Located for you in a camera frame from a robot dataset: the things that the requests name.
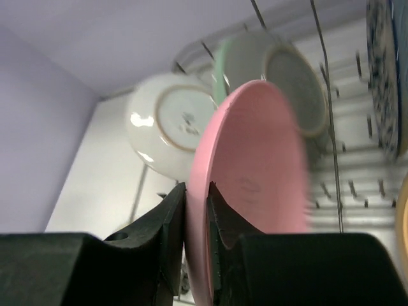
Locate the blue patterned plate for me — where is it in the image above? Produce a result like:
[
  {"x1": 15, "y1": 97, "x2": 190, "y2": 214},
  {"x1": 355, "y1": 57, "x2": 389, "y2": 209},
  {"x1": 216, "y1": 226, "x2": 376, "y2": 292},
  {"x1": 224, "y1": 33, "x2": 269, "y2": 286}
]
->
[{"x1": 366, "y1": 1, "x2": 400, "y2": 159}]

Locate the yellow plate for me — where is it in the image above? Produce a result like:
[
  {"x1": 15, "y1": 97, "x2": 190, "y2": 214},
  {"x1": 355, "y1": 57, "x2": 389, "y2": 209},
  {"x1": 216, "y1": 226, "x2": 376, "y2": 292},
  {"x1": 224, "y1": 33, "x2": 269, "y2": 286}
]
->
[{"x1": 395, "y1": 175, "x2": 407, "y2": 269}]

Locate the metal wire dish rack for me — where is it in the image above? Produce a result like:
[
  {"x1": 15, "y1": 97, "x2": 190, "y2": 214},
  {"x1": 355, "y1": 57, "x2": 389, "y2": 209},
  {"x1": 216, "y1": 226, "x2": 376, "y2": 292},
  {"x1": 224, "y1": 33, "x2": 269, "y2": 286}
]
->
[{"x1": 127, "y1": 0, "x2": 408, "y2": 300}]

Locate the pink plate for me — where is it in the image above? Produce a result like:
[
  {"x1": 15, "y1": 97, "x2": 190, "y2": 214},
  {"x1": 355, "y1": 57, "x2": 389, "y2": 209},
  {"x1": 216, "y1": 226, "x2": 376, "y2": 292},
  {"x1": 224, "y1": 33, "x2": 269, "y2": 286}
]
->
[{"x1": 185, "y1": 80, "x2": 309, "y2": 305}]

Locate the white plate with floral face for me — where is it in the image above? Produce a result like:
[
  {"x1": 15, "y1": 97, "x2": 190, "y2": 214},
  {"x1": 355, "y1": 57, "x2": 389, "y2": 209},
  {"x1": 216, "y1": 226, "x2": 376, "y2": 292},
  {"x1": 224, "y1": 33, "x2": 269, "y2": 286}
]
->
[{"x1": 125, "y1": 73, "x2": 217, "y2": 181}]

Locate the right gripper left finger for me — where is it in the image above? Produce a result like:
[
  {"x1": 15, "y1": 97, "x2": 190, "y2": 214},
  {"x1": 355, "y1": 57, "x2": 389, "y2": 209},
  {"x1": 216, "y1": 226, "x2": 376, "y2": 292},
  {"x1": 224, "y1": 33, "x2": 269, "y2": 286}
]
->
[{"x1": 1, "y1": 183, "x2": 186, "y2": 305}]

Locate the grey plate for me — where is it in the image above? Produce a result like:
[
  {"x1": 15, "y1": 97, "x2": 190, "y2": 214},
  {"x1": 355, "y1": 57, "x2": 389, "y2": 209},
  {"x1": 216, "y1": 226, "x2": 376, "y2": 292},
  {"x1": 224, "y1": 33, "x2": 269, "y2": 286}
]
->
[{"x1": 222, "y1": 31, "x2": 330, "y2": 138}]

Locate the green plate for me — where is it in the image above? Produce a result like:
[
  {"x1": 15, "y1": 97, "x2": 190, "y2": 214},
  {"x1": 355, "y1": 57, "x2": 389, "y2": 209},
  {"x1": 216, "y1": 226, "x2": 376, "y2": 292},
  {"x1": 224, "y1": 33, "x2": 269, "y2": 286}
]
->
[{"x1": 212, "y1": 38, "x2": 233, "y2": 106}]

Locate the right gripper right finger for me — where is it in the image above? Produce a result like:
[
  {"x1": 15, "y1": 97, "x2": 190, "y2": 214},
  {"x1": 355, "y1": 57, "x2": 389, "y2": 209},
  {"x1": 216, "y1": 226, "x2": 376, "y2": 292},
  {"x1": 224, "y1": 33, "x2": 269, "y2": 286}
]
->
[{"x1": 207, "y1": 184, "x2": 407, "y2": 305}]

